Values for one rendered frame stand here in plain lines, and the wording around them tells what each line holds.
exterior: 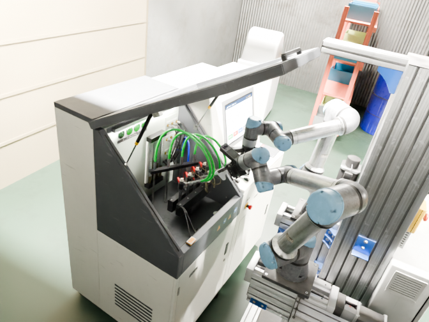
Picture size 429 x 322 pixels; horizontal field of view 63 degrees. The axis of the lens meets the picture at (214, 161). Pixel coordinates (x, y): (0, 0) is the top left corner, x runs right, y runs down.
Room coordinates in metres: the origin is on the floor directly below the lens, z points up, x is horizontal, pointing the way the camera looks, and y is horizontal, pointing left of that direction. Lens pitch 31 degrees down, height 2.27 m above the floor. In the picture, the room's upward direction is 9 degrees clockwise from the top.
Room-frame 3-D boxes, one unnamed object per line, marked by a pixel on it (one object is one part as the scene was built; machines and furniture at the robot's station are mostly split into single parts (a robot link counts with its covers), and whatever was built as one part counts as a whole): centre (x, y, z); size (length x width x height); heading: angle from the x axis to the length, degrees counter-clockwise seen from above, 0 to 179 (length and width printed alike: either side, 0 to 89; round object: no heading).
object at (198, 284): (1.56, -0.06, 0.44); 0.65 x 0.02 x 0.68; 153
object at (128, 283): (1.68, 0.20, 0.39); 0.70 x 0.58 x 0.79; 153
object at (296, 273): (1.20, -0.44, 1.09); 0.15 x 0.15 x 0.10
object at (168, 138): (2.01, 0.29, 1.20); 0.13 x 0.03 x 0.31; 153
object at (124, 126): (1.79, 0.40, 1.43); 0.54 x 0.03 x 0.02; 153
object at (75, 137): (2.19, 0.42, 0.75); 1.40 x 0.28 x 1.50; 153
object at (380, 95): (6.01, -2.90, 0.49); 1.28 x 0.79 x 0.97; 159
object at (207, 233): (1.56, -0.04, 0.87); 0.62 x 0.04 x 0.16; 153
